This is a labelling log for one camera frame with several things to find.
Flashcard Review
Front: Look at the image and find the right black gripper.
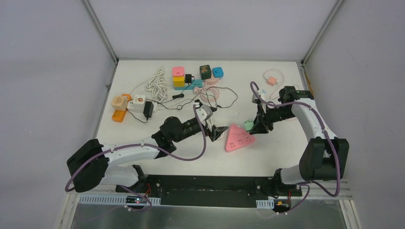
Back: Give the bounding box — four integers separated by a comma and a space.
250, 104, 296, 135

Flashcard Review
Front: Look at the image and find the pink round socket base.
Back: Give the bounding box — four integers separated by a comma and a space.
204, 78, 220, 85

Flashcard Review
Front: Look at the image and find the black thin cable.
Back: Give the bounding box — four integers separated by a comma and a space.
126, 79, 238, 124

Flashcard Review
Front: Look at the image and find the pink charger plug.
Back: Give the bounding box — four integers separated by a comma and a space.
266, 76, 278, 86

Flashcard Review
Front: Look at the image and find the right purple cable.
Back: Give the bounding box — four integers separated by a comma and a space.
250, 81, 342, 216

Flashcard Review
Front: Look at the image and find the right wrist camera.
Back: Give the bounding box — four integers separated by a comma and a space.
252, 90, 266, 104

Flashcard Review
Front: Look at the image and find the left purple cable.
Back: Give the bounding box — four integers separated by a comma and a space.
64, 105, 208, 212

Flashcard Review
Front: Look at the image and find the pink cube adapter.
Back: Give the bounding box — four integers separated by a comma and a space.
171, 66, 185, 77

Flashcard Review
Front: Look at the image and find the black power adapter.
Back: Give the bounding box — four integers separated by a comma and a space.
143, 101, 154, 121

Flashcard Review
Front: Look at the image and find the white bundled cable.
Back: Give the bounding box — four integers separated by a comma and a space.
129, 65, 170, 103

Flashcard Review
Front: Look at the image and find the orange power strip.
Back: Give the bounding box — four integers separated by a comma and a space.
112, 94, 132, 123

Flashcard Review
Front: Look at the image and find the pink coiled cable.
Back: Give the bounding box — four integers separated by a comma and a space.
193, 86, 222, 103

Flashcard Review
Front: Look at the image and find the blue cube adapter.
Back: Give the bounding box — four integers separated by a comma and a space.
212, 67, 224, 78

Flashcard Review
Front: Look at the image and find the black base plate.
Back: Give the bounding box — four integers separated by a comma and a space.
129, 175, 302, 208

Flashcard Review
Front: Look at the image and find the white cube adapter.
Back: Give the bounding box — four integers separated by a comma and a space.
127, 94, 158, 113

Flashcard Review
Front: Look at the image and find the white coiled power cable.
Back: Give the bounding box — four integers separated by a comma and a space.
205, 118, 227, 127

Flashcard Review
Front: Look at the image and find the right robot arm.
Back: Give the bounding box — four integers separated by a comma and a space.
249, 82, 350, 197

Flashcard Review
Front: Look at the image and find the small black plug adapter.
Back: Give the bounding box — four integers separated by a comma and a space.
184, 74, 195, 84

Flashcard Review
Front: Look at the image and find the yellow cube adapter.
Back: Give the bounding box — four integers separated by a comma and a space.
172, 76, 185, 88

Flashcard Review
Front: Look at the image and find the beige cube adapter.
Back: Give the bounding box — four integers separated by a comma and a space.
111, 95, 128, 111

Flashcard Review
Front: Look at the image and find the purple cable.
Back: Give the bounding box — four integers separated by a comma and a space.
64, 105, 208, 212
250, 81, 342, 216

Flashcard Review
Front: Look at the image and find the teal power strip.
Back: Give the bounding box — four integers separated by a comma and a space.
174, 79, 204, 91

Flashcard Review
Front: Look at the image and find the pink triangular power strip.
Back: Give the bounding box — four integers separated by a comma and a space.
224, 124, 256, 153

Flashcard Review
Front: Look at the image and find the green charger plug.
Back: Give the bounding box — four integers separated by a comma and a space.
244, 120, 254, 132

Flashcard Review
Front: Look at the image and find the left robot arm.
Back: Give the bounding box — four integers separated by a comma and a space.
64, 104, 228, 193

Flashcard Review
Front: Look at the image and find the dark green cube adapter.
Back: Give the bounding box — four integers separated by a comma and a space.
199, 65, 212, 80

